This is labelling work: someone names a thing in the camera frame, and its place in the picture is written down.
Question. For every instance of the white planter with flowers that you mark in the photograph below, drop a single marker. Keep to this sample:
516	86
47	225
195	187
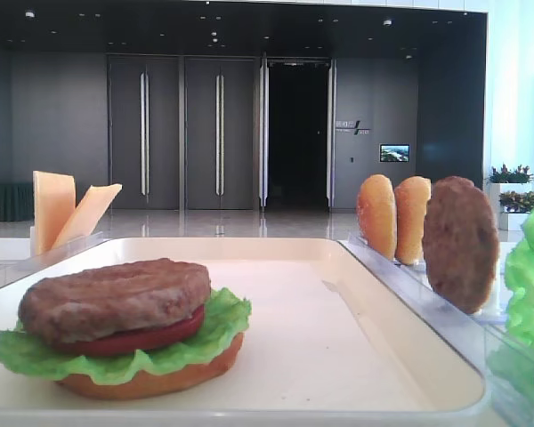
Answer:
511	195

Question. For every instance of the right standing bun slice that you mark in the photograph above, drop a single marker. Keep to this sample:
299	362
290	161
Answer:
411	198

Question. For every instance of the long clear left rail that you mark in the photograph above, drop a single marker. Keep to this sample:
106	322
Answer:
11	272

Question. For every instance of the small wall screen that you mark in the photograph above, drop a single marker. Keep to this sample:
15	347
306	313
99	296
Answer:
394	153

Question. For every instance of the long clear rail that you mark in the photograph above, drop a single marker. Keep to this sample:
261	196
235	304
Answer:
476	337
11	272

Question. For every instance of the dark double door middle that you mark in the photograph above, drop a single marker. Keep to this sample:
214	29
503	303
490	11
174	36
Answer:
219	133

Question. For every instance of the dark double door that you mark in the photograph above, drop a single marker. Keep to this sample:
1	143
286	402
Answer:
219	133
144	131

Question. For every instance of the cheese slice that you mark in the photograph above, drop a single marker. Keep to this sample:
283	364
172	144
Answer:
54	203
87	214

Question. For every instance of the cream rectangular tray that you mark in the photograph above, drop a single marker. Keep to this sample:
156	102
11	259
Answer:
328	345

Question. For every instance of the standing green lettuce leaf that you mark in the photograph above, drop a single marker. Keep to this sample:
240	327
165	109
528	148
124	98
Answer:
531	276

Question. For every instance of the left standing bun slice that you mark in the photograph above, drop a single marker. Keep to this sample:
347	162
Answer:
377	214

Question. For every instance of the right cheese slice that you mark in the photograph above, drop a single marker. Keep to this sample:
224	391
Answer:
87	214

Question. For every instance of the left cheese slice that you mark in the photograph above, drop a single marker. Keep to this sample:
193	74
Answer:
54	203

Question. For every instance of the tomato slice on tray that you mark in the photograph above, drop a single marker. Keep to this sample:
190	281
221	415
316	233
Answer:
140	339

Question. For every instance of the long clear right rail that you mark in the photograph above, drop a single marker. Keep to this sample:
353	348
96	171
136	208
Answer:
476	337

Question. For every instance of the standing bun slice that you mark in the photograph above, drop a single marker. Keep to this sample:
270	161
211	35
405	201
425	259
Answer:
411	198
377	214

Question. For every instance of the lettuce leaf on tray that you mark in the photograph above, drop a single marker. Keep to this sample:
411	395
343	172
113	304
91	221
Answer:
226	315

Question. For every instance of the dark double door left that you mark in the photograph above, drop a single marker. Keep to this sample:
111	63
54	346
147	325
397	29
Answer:
144	131

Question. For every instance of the bottom bun on tray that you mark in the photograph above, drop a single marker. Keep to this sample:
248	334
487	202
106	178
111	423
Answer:
145	385

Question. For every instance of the brown meat patty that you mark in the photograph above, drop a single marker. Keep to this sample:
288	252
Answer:
460	243
96	303

